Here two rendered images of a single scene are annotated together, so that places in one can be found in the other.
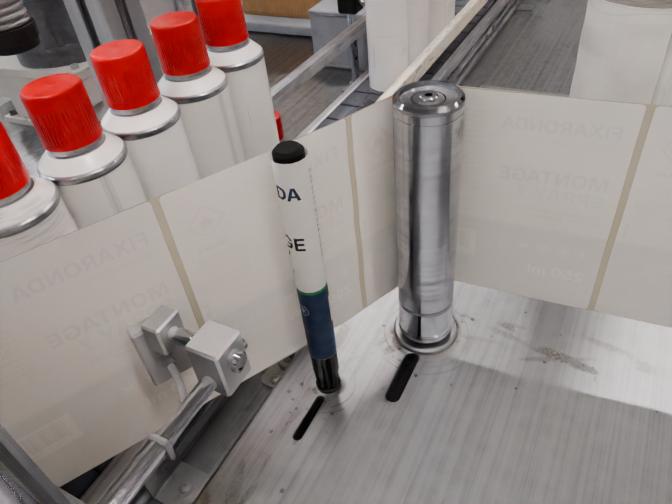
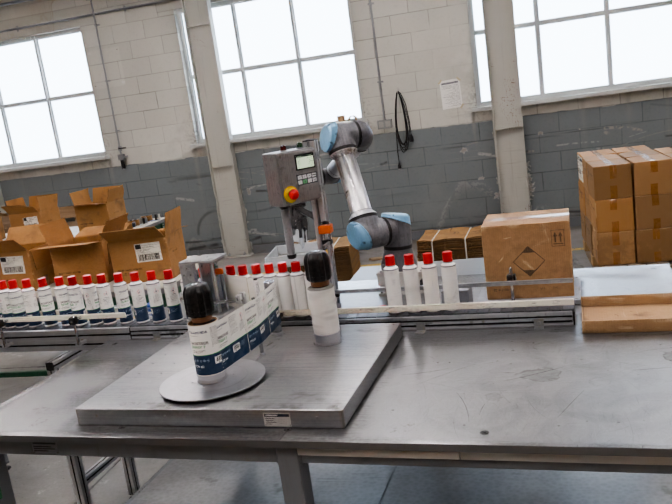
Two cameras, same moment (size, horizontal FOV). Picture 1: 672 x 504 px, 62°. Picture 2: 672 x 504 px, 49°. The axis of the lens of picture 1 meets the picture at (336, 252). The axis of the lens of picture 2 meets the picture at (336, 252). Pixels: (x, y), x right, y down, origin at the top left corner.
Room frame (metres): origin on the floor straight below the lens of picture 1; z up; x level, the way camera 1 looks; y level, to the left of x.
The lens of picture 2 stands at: (-0.03, -2.43, 1.63)
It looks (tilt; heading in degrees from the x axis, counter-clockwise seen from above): 12 degrees down; 77
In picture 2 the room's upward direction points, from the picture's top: 8 degrees counter-clockwise
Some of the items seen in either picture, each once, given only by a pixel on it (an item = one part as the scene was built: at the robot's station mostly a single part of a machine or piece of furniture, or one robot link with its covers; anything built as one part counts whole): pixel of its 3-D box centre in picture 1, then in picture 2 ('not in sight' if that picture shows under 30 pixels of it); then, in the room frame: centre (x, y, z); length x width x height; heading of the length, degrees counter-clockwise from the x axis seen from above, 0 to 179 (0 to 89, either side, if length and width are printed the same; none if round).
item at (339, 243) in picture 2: not in sight; (322, 259); (1.35, 4.23, 0.16); 0.65 x 0.54 x 0.32; 156
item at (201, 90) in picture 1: (210, 152); (299, 289); (0.39, 0.09, 0.98); 0.05 x 0.05 x 0.20
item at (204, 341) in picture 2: not in sight; (204, 331); (0.02, -0.39, 1.04); 0.09 x 0.09 x 0.29
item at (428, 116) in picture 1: (426, 233); (273, 307); (0.27, -0.06, 0.97); 0.05 x 0.05 x 0.19
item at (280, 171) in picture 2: not in sight; (292, 176); (0.44, 0.16, 1.38); 0.17 x 0.10 x 0.19; 23
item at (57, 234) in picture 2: not in sight; (90, 248); (-0.48, 2.07, 0.96); 0.53 x 0.45 x 0.37; 63
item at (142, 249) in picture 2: not in sight; (148, 244); (-0.14, 1.84, 0.97); 0.51 x 0.39 x 0.37; 67
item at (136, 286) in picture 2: not in sight; (138, 297); (-0.18, 0.45, 0.98); 0.05 x 0.05 x 0.20
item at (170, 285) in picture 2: not in sight; (172, 295); (-0.06, 0.37, 0.98); 0.05 x 0.05 x 0.20
